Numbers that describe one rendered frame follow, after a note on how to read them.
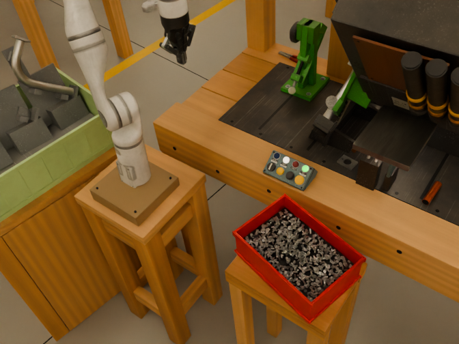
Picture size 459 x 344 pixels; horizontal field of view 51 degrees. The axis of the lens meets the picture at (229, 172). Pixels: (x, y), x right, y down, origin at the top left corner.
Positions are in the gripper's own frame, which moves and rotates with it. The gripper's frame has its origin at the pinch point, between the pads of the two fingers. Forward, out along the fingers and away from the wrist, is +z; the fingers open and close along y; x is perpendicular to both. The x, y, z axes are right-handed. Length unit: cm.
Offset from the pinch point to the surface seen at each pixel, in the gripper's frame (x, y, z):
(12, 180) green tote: 45, -43, 38
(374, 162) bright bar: -53, 19, 29
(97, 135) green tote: 40, -10, 42
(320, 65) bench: -8, 70, 42
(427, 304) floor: -82, 46, 130
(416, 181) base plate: -65, 29, 40
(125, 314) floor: 29, -36, 130
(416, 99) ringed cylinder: -63, 9, -5
